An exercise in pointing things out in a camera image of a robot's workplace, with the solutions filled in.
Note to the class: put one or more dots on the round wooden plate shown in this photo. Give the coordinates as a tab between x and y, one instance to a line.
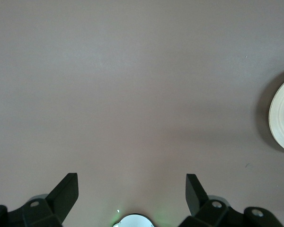
282	118

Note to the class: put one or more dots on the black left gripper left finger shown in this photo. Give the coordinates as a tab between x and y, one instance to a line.
61	198

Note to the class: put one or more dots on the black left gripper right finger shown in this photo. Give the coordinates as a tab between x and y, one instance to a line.
196	198

